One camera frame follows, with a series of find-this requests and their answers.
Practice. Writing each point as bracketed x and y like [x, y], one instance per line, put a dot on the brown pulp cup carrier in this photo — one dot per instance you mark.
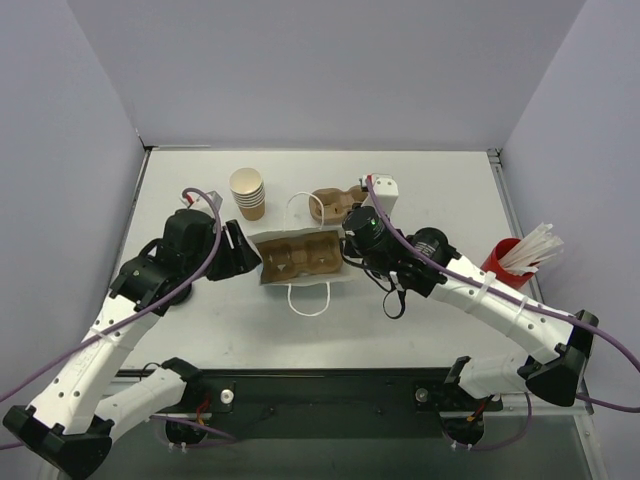
[284, 260]

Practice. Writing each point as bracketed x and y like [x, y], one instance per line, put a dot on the remaining brown pulp carrier stack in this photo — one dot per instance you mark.
[332, 205]

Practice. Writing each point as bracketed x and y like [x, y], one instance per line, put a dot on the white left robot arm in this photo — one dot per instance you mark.
[71, 424]

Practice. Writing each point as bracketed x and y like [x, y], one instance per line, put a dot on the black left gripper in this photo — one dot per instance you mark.
[230, 248]

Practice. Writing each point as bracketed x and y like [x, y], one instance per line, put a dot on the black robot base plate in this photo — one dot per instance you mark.
[374, 403]

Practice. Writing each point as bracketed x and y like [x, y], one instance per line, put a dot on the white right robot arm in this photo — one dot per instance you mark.
[554, 353]

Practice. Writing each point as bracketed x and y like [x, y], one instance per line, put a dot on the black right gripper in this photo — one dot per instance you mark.
[350, 240]

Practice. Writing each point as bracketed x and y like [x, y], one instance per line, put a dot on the stack of brown paper cups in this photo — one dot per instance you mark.
[248, 191]

